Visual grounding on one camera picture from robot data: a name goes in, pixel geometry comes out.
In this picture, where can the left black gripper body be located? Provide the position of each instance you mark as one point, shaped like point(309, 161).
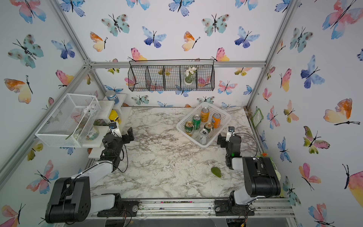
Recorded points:
point(120, 142)

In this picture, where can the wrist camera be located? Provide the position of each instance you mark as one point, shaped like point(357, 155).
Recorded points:
point(115, 129)
point(230, 133)

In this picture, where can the orange yellow soda can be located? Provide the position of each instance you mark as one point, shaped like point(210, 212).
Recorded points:
point(204, 114)

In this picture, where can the white mesh wall basket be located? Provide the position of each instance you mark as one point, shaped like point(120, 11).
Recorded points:
point(70, 121)

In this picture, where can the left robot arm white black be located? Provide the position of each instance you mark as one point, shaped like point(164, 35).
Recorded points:
point(71, 199)

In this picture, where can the yellow bottle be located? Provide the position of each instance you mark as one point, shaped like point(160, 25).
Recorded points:
point(114, 117)

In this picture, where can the green leaf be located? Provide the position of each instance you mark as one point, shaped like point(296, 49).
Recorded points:
point(216, 171)

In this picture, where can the round patterned ceramic jar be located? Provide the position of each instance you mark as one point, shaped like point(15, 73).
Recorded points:
point(92, 134)

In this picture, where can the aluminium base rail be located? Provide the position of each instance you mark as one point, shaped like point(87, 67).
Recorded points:
point(197, 208)

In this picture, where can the white flowers in vase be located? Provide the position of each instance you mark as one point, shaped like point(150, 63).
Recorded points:
point(190, 75)

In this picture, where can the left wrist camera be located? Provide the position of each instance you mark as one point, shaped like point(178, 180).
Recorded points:
point(115, 129)

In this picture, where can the blue lidded jar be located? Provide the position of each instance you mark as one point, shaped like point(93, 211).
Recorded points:
point(111, 96)

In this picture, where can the green gold-top can white band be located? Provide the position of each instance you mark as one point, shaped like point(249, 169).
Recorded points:
point(209, 127)

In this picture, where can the white plastic perforated basket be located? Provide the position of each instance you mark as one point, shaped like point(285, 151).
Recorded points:
point(195, 135)

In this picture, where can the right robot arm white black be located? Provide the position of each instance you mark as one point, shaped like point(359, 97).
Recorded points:
point(260, 178)

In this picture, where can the green framed wall tag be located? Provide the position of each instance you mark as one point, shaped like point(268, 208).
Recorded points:
point(257, 118)

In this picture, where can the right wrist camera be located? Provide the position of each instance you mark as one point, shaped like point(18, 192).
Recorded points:
point(230, 133)

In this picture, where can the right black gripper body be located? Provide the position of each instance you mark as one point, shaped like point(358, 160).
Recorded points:
point(223, 144)

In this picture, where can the green gold-top beer can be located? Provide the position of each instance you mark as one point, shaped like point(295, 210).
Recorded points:
point(188, 128)

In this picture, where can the orange Fanta can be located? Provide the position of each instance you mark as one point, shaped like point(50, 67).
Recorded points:
point(216, 120)

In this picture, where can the white silver tall can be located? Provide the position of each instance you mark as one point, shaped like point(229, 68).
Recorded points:
point(203, 136)

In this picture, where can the black wire wall basket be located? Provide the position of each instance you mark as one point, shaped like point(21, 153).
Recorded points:
point(168, 75)

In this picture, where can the green soda can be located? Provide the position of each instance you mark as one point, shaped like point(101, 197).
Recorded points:
point(196, 120)

